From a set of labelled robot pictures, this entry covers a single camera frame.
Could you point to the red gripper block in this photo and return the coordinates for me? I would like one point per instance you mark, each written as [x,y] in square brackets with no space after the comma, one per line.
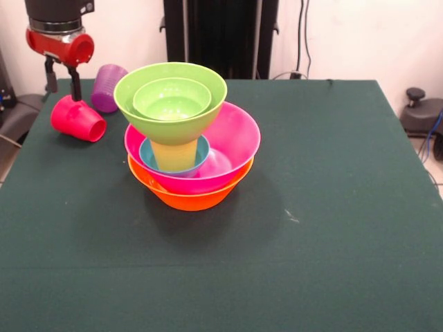
[62,48]

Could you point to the red plastic cup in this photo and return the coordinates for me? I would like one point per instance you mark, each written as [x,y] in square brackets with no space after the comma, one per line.
[74,119]

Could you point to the purple plastic cup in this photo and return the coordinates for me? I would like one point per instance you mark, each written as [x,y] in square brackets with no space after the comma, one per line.
[105,86]

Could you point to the small green plastic bowl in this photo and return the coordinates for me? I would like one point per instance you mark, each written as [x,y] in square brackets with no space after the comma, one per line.
[171,103]

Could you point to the large green plastic bowl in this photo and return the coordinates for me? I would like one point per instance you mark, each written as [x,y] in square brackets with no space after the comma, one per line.
[166,133]

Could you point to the yellow plastic cup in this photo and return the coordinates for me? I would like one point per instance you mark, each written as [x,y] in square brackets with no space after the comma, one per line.
[173,155]

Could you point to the light blue plastic bowl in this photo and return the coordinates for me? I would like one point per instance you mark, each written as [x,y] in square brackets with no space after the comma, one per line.
[202,152]

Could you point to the orange plastic bowl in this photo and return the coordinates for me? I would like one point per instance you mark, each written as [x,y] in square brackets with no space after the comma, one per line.
[194,202]

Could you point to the pink plastic bowl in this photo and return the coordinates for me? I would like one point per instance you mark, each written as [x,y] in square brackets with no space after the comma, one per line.
[239,138]

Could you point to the black floor stand base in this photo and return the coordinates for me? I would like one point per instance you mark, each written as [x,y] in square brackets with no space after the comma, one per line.
[20,114]
[422,115]

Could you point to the black equipment box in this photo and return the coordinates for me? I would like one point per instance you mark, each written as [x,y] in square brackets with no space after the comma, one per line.
[6,86]

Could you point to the dark green tablecloth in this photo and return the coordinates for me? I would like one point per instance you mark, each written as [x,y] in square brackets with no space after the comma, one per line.
[328,259]

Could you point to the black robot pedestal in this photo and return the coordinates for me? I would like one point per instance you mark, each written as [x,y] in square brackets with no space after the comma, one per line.
[214,34]

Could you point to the black wall plug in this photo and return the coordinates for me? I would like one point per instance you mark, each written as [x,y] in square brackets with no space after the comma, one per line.
[295,74]

